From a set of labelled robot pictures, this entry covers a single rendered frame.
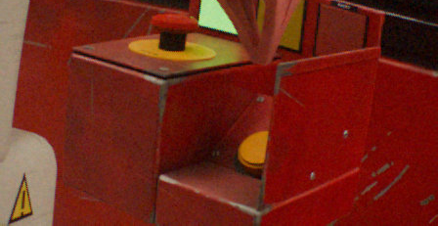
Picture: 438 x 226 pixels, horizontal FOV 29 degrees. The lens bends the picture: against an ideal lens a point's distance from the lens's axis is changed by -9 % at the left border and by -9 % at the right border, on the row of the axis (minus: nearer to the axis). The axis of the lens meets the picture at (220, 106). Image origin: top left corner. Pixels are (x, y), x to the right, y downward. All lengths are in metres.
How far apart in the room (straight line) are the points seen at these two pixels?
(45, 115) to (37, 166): 0.77
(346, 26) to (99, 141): 0.22
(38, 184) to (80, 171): 0.32
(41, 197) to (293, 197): 0.29
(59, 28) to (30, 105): 0.12
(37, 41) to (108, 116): 0.49
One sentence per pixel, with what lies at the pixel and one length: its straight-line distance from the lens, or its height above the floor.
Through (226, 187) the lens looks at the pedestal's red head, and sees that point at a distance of 0.67.
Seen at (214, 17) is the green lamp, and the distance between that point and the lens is 0.81.
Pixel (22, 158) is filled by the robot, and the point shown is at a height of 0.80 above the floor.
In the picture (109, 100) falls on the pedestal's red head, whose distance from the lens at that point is 0.69.
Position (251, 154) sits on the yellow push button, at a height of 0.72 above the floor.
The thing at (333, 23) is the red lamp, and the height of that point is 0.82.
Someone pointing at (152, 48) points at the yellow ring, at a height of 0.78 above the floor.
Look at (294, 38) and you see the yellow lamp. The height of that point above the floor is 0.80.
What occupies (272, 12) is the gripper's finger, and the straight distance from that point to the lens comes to 0.62.
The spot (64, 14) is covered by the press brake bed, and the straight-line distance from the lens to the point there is 1.14.
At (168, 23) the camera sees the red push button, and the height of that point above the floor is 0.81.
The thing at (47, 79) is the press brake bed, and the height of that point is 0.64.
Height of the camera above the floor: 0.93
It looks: 15 degrees down
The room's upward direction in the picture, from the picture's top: 7 degrees clockwise
